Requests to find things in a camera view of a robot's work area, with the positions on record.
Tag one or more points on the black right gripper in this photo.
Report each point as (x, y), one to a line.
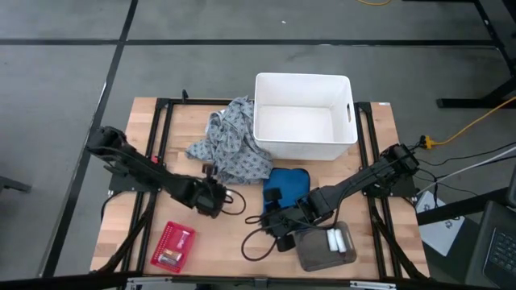
(294, 217)

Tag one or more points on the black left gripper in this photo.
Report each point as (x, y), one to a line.
(209, 197)

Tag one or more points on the grey diamond-patterned cloth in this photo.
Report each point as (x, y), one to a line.
(234, 145)

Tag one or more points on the blue first aid pouch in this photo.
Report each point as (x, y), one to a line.
(290, 183)

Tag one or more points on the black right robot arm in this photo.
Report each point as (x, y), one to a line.
(363, 177)

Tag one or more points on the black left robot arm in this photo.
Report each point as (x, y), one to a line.
(137, 169)

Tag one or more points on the grey translucent tray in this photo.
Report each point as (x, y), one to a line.
(314, 253)

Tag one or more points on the white gauze roll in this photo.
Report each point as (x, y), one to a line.
(341, 241)
(332, 240)

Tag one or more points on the white pink small bottle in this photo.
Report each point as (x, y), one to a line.
(183, 239)

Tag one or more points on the red mesh basket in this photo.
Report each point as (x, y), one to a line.
(167, 237)

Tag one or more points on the white plastic storage bin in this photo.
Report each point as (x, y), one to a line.
(302, 117)

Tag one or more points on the white device box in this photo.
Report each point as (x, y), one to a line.
(439, 233)

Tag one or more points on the black desk crossbar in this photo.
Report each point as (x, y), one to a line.
(463, 207)

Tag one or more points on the black chair base leg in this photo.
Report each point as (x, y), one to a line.
(12, 184)

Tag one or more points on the black laptop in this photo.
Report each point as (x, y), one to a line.
(500, 249)

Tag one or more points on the black aluminium table frame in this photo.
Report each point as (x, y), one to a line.
(165, 121)

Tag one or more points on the black silver camera mount bar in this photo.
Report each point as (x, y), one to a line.
(60, 282)

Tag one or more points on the black desk leg frame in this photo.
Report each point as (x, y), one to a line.
(475, 103)

